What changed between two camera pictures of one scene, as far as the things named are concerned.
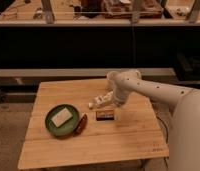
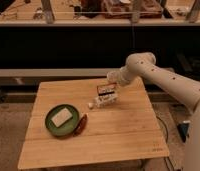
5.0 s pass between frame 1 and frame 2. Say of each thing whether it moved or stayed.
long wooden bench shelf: stayed
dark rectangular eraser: moved
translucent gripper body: moved
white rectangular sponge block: stayed
